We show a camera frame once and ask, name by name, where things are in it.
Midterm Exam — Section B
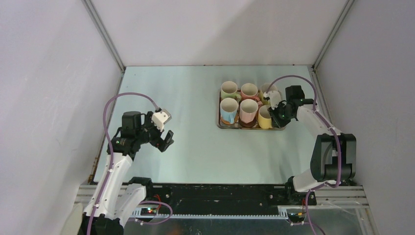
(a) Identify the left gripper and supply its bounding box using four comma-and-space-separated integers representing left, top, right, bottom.
136, 111, 173, 152

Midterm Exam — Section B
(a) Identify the yellow mug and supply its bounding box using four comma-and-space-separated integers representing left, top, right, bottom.
257, 105, 272, 129

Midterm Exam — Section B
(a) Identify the yellow-green mug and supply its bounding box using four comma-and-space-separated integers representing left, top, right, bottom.
260, 83, 279, 106

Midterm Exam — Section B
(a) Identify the dark wood coaster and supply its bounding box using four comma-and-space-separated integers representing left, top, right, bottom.
238, 120, 257, 128

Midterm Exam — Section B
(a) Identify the pink cup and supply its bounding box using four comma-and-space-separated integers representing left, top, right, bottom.
239, 99, 263, 123
240, 83, 260, 102

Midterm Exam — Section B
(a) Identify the blue mug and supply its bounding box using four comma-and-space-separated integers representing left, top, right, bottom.
220, 98, 239, 122

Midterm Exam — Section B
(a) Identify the light wood coaster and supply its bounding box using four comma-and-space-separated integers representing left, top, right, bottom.
220, 118, 236, 125

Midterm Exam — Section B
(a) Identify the green cup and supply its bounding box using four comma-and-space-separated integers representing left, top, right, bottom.
220, 81, 241, 102

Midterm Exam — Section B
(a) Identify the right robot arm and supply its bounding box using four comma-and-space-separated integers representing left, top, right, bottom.
263, 86, 357, 205

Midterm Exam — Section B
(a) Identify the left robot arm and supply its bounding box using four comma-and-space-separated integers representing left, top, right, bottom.
78, 108, 174, 235

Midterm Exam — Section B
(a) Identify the metal tray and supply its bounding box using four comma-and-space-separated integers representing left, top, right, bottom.
217, 88, 284, 131

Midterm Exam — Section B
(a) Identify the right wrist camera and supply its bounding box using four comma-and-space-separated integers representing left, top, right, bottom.
263, 91, 282, 109

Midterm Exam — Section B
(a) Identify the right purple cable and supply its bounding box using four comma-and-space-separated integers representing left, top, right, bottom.
266, 74, 343, 235

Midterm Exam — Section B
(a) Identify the purple cable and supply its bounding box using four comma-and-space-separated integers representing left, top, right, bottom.
87, 92, 173, 235
266, 74, 343, 235

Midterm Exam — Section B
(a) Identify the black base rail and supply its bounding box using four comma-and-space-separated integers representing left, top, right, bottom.
145, 184, 317, 216

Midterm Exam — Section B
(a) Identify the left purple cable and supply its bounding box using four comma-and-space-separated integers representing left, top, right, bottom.
87, 92, 173, 235

